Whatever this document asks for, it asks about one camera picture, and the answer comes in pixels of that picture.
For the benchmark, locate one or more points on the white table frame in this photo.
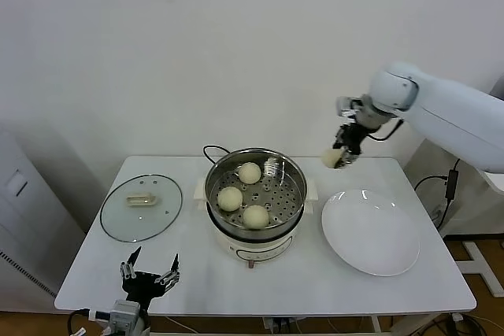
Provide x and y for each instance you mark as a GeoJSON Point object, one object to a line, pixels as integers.
{"type": "Point", "coordinates": [376, 324]}

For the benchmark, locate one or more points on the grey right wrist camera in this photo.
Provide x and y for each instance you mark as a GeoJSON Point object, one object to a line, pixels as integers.
{"type": "Point", "coordinates": [346, 105]}

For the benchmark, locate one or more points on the stainless steel steamer basket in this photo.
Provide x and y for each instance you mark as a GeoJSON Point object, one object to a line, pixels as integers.
{"type": "Point", "coordinates": [283, 194]}

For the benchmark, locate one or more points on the white round plate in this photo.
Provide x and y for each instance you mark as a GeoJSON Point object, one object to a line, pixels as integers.
{"type": "Point", "coordinates": [370, 233]}

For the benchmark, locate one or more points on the cream electric cooker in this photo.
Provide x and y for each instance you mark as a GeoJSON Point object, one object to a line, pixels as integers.
{"type": "Point", "coordinates": [256, 250]}

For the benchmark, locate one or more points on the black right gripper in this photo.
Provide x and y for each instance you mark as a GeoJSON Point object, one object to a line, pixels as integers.
{"type": "Point", "coordinates": [352, 137]}

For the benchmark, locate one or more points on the white grey cabinet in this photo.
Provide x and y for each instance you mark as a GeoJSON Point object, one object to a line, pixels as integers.
{"type": "Point", "coordinates": [23, 214]}

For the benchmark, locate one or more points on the white floor stand base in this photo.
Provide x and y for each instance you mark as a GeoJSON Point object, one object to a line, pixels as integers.
{"type": "Point", "coordinates": [478, 261]}

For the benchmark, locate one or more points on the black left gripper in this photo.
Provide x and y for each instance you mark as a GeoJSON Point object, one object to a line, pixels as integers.
{"type": "Point", "coordinates": [141, 286]}

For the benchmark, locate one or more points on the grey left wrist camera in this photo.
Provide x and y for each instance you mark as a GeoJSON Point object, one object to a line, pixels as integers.
{"type": "Point", "coordinates": [125, 312]}

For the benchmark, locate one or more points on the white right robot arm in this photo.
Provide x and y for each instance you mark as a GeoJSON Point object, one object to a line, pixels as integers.
{"type": "Point", "coordinates": [445, 115]}

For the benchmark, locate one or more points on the round glass pot lid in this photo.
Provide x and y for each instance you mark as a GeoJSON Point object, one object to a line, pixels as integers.
{"type": "Point", "coordinates": [118, 218]}

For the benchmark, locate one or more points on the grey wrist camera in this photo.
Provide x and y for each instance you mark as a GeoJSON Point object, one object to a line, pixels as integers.
{"type": "Point", "coordinates": [125, 312]}
{"type": "Point", "coordinates": [346, 105]}

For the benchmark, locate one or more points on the white side desk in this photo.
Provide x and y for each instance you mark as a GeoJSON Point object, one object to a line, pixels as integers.
{"type": "Point", "coordinates": [472, 210]}

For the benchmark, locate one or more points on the white steamed baozi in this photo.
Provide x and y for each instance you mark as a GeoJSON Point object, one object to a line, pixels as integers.
{"type": "Point", "coordinates": [330, 157]}
{"type": "Point", "coordinates": [256, 216]}
{"type": "Point", "coordinates": [250, 173]}
{"type": "Point", "coordinates": [229, 199]}

